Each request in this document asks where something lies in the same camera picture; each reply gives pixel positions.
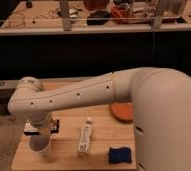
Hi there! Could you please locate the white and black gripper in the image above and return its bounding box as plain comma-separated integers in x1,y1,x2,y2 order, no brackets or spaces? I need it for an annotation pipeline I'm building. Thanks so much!
23,119,60,136

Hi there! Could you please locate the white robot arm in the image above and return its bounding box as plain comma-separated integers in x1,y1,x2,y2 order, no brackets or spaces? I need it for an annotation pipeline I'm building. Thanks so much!
8,67,191,171

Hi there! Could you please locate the white ceramic cup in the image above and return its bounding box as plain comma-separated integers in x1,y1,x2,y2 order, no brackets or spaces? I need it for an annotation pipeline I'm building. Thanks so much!
29,135,51,153

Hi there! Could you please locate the white tube with cap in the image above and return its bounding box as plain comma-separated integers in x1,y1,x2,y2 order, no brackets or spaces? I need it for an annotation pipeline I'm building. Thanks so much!
77,117,93,157

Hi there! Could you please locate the wooden cutting board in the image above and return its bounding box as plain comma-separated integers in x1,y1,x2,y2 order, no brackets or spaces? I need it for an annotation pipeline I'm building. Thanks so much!
12,106,136,171

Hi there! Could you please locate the blue sponge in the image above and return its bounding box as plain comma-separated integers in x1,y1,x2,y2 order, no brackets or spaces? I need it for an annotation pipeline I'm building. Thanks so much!
108,147,132,164

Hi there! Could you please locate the orange round plate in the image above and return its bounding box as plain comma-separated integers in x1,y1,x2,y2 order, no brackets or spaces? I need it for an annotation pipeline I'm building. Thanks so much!
109,103,133,122

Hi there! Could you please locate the black computer mouse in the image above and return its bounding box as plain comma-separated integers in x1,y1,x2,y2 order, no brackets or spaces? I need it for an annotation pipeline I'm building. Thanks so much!
87,10,111,25

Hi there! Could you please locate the grey metal post left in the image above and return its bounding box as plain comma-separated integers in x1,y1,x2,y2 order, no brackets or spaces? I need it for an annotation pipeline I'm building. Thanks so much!
59,0,71,31

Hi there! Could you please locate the grey metal post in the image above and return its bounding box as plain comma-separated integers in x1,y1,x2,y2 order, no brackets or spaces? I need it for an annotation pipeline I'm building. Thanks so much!
59,0,71,31
152,0,165,29

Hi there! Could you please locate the grey metal post right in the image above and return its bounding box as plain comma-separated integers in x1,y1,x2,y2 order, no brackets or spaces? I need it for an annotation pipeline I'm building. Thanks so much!
152,0,165,29

